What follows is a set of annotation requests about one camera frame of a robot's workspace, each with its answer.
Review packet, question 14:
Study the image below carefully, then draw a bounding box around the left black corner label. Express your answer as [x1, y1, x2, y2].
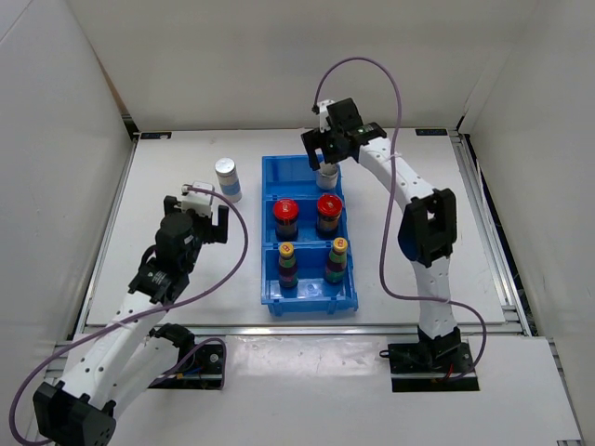
[139, 132, 172, 140]

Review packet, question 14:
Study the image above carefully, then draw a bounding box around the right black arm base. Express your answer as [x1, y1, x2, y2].
[379, 343, 480, 393]

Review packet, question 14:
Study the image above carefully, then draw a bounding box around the front aluminium rail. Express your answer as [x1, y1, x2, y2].
[69, 323, 526, 339]

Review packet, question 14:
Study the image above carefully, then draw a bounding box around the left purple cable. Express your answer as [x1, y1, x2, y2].
[8, 185, 250, 445]

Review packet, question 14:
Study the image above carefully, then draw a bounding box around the left aluminium side rail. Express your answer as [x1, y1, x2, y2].
[66, 134, 139, 341]

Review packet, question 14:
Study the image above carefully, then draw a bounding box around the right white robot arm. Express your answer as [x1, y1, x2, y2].
[301, 98, 461, 372]

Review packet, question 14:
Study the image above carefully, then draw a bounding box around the red-lid sauce jar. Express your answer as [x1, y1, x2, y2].
[316, 193, 343, 237]
[272, 198, 299, 241]

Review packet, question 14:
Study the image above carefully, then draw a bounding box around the right black corner label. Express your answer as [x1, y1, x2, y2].
[416, 128, 448, 137]

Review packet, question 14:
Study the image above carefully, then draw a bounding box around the blue plastic divided bin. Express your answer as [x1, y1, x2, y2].
[261, 155, 358, 317]

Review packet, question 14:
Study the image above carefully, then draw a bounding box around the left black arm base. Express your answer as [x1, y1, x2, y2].
[149, 323, 227, 390]

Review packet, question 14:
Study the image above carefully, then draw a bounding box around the white shaker silver cap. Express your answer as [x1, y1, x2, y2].
[316, 163, 339, 191]
[215, 158, 243, 203]

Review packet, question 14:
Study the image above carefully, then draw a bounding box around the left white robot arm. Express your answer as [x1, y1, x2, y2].
[33, 187, 234, 445]

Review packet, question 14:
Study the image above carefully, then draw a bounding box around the black corner label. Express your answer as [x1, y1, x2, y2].
[139, 132, 172, 140]
[416, 128, 448, 137]

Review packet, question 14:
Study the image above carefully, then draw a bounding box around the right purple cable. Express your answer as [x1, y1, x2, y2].
[313, 56, 488, 380]

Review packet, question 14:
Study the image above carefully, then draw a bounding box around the yellow-cap sauce bottle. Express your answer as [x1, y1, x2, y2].
[324, 237, 349, 284]
[278, 242, 298, 289]

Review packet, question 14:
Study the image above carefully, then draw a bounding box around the purple cable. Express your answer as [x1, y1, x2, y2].
[313, 56, 488, 380]
[8, 185, 250, 445]

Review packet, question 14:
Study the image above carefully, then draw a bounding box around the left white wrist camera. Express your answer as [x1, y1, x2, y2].
[179, 181, 215, 218]

